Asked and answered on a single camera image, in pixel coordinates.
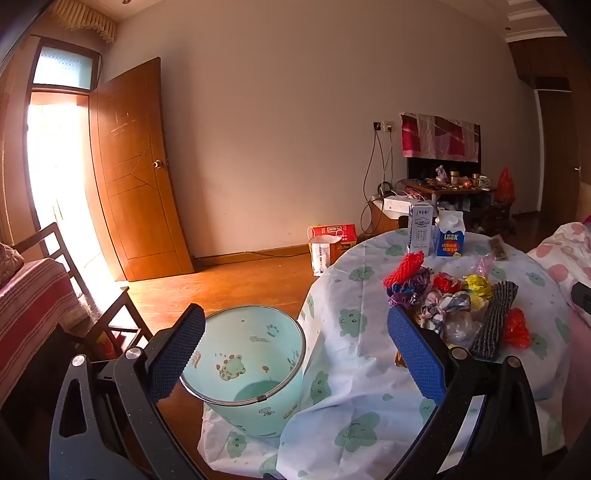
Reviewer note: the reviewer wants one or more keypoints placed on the large red plastic bag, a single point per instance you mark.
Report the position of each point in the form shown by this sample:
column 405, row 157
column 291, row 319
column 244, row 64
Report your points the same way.
column 505, row 187

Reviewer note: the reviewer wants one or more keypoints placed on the yellow printed plastic bag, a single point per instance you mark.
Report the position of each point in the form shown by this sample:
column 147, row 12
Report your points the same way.
column 478, row 285

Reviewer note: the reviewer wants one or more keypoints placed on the red pink cover cloth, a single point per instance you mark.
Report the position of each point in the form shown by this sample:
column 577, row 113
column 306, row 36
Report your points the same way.
column 434, row 136

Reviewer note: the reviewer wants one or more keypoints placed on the small purple bag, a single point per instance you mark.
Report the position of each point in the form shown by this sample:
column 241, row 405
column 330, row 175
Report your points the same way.
column 441, row 174

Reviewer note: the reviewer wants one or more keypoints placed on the white paper bag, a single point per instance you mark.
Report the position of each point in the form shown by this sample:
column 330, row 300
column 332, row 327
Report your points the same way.
column 323, row 254

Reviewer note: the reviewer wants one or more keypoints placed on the checked plastic bag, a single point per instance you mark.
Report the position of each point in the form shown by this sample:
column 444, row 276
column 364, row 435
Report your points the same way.
column 445, row 304

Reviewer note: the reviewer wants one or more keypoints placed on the wooden door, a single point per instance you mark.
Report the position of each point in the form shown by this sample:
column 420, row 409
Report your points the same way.
column 134, row 184

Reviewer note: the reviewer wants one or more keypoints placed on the fringed curtain valance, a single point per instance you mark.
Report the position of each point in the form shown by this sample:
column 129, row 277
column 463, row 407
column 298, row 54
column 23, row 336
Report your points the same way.
column 83, row 18

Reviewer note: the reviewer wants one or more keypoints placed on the pink floral quilt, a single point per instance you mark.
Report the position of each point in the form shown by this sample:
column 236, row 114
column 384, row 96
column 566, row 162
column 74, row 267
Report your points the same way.
column 563, row 254

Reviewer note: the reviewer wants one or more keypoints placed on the black television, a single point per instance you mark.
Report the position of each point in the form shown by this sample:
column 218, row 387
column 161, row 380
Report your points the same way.
column 425, row 168

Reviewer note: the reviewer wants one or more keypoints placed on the white mug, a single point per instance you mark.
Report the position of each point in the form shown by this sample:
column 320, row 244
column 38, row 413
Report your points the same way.
column 483, row 181

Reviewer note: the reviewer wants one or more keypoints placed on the dark striped cloth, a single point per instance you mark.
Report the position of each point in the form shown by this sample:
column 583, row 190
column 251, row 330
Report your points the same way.
column 494, row 323

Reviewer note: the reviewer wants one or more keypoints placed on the tall white milk carton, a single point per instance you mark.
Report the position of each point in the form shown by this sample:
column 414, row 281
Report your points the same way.
column 419, row 230

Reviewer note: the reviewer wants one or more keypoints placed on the light green cartoon trash bin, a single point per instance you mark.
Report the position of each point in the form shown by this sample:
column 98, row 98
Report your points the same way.
column 258, row 341

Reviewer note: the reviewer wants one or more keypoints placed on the dark wooden television stand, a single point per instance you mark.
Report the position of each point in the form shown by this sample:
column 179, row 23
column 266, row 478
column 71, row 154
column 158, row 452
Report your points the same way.
column 489, row 207

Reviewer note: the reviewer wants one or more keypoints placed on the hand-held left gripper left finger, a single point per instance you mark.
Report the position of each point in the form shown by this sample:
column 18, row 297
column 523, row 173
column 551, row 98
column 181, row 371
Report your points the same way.
column 180, row 355

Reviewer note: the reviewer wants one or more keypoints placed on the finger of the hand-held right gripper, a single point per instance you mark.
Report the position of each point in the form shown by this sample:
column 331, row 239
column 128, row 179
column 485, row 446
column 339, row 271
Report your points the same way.
column 582, row 297

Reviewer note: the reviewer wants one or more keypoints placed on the white cloud print tablecloth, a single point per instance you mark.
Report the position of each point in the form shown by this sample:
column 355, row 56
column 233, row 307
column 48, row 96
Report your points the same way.
column 360, row 323

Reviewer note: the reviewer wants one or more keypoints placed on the brown wooden wardrobe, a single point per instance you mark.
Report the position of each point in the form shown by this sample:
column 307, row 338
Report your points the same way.
column 554, row 138

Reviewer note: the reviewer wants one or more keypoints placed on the brown snack packet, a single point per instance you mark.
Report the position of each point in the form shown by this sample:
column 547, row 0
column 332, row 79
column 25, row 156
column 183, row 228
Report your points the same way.
column 497, row 247

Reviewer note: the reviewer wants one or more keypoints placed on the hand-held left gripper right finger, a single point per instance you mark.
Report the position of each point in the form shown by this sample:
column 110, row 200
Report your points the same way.
column 415, row 355

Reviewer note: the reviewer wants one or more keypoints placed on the red foam net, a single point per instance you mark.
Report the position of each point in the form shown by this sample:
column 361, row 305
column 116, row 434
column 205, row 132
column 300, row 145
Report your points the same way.
column 406, row 270

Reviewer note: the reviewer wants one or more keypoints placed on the dark wooden chair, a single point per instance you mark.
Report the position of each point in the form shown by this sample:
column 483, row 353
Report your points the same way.
column 115, row 314

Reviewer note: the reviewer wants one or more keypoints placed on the white flat box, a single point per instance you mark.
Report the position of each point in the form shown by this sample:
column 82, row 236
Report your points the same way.
column 401, row 205

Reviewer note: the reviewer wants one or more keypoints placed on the clear plastic bag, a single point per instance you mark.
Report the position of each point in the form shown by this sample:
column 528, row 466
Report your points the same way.
column 459, row 327

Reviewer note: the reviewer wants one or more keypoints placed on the small red plastic bag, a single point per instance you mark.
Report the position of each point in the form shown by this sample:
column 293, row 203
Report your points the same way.
column 517, row 327

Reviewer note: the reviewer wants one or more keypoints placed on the red striped blanket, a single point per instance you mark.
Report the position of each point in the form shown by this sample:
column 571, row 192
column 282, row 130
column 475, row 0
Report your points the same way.
column 27, row 314

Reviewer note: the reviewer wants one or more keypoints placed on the pink plastic wrapper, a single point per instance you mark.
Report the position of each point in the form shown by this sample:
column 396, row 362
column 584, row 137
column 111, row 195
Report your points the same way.
column 485, row 265

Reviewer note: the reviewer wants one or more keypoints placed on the red cardboard box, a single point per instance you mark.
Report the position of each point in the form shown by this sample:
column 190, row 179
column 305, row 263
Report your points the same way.
column 344, row 233

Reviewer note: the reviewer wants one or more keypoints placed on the red foil wrapper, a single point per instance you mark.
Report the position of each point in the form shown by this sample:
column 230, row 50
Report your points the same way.
column 445, row 282

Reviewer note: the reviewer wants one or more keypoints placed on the wall socket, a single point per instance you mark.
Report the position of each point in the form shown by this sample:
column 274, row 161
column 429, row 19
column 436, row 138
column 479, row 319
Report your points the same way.
column 383, row 126

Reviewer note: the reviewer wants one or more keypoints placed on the blue gable top carton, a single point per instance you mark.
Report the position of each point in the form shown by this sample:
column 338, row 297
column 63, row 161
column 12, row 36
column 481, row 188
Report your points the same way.
column 450, row 240

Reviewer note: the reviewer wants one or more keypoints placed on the pink bed sheet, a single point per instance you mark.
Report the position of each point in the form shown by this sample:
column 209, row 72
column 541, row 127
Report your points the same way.
column 577, row 369

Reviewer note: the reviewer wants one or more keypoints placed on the small wooden cabinet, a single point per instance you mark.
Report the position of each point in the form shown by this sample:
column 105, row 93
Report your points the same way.
column 383, row 224

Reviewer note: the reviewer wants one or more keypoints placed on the pink grey padded cloth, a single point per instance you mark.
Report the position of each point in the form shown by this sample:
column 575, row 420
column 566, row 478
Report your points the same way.
column 7, row 263

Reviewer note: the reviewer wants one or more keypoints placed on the transom window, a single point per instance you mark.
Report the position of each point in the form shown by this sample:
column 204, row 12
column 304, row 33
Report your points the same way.
column 62, row 69

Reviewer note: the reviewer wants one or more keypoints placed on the purple foil wrapper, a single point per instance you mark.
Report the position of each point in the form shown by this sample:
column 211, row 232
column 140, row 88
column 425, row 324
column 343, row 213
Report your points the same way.
column 418, row 279

